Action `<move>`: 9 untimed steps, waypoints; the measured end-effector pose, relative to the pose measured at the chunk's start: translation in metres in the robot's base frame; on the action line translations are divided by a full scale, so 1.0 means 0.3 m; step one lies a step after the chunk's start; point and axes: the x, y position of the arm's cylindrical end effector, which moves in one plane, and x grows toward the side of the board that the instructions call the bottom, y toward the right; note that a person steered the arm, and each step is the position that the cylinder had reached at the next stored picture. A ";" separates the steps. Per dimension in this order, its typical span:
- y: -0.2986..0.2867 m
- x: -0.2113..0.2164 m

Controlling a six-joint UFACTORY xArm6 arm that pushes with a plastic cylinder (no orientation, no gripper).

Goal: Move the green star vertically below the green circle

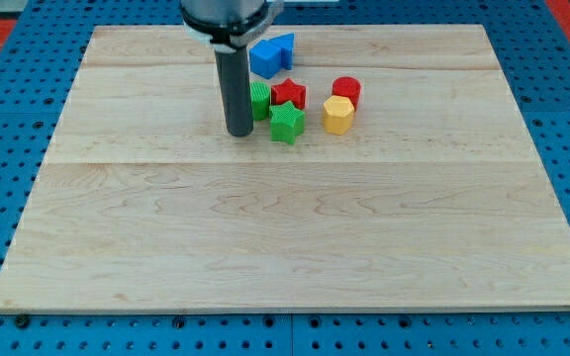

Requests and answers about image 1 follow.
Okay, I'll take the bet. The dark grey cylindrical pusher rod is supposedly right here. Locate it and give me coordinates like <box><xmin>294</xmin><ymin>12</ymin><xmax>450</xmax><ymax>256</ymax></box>
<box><xmin>215</xmin><ymin>46</ymin><xmax>253</xmax><ymax>137</ymax></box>

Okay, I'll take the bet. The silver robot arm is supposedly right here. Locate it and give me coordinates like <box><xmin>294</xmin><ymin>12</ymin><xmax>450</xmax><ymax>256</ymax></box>
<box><xmin>180</xmin><ymin>0</ymin><xmax>284</xmax><ymax>136</ymax></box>

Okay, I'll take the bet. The green circle block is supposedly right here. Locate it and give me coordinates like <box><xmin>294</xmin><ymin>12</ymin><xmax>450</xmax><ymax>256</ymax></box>
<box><xmin>250</xmin><ymin>82</ymin><xmax>271</xmax><ymax>121</ymax></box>

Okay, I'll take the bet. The red star block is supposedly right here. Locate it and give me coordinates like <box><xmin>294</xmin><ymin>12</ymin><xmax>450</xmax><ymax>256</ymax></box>
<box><xmin>270</xmin><ymin>78</ymin><xmax>307</xmax><ymax>110</ymax></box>

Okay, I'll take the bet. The green star block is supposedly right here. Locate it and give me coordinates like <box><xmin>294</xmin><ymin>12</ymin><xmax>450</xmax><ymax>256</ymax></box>
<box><xmin>269</xmin><ymin>101</ymin><xmax>306</xmax><ymax>144</ymax></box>

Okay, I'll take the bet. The blue cube block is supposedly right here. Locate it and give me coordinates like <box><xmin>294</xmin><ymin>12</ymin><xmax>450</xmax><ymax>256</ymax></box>
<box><xmin>249</xmin><ymin>40</ymin><xmax>282</xmax><ymax>79</ymax></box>

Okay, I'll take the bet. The blue triangle block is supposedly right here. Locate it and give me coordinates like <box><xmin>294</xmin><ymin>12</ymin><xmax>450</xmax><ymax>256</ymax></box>
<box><xmin>269</xmin><ymin>33</ymin><xmax>295</xmax><ymax>70</ymax></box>

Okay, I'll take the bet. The yellow hexagon block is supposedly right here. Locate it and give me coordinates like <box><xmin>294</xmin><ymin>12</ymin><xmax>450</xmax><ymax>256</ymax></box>
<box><xmin>322</xmin><ymin>95</ymin><xmax>355</xmax><ymax>135</ymax></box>

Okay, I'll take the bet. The red cylinder block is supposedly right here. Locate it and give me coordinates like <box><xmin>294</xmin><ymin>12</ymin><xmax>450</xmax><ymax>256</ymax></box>
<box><xmin>332</xmin><ymin>76</ymin><xmax>361</xmax><ymax>110</ymax></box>

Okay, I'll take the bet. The light wooden board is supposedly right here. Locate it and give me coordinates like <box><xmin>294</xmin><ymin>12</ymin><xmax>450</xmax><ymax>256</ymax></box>
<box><xmin>0</xmin><ymin>25</ymin><xmax>570</xmax><ymax>314</ymax></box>

